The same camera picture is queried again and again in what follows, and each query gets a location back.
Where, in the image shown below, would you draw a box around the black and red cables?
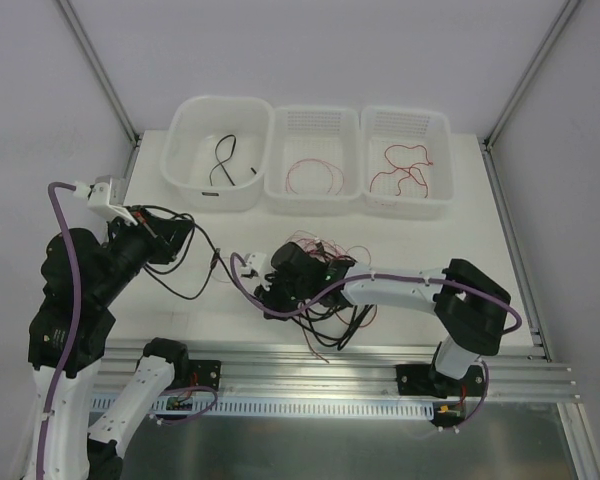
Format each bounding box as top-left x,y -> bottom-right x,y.
279,228 -> 379,364

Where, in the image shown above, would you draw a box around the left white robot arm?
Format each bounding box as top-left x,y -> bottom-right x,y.
25,206 -> 195,479

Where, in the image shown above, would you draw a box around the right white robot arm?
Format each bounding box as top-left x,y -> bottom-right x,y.
254,242 -> 511,395

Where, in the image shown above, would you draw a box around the solid white plastic bin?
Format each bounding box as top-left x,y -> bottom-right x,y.
159,96 -> 274,212

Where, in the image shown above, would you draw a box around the middle white perforated basket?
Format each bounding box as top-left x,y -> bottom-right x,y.
264,105 -> 361,216

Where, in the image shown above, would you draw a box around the white perforated basket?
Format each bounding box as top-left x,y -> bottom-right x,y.
264,105 -> 361,216
360,106 -> 455,220

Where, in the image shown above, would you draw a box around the right white perforated basket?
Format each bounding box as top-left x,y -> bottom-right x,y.
360,106 -> 455,220

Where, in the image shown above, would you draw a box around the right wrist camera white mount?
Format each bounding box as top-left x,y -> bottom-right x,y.
239,252 -> 271,285

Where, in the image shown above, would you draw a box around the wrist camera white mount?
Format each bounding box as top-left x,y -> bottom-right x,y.
239,252 -> 271,285
73,176 -> 137,225

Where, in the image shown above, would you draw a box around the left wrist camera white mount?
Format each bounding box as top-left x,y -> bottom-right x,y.
73,176 -> 137,225

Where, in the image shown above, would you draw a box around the black cable in bin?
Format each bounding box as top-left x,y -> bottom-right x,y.
208,134 -> 258,188

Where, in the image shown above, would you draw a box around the thin red wire loop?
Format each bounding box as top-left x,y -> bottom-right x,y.
284,157 -> 346,197

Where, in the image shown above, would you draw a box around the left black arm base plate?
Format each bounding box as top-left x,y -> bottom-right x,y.
189,359 -> 222,391

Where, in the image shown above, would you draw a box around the white slotted cable duct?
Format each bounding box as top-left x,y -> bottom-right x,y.
87,397 -> 436,417

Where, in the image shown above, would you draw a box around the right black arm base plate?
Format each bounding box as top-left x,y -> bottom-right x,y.
395,364 -> 487,399

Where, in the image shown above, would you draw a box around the red wire in right basket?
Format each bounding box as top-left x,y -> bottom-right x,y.
369,143 -> 435,206

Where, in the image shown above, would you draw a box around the left aluminium frame post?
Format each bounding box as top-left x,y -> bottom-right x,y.
53,0 -> 140,147

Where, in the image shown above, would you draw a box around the aluminium frame post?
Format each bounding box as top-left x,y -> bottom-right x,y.
53,0 -> 140,147
483,0 -> 584,152

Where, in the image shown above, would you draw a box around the aluminium mounting rail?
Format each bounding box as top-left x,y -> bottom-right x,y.
92,339 -> 579,401

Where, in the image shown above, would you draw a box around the right aluminium frame post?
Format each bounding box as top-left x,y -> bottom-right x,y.
483,0 -> 584,152

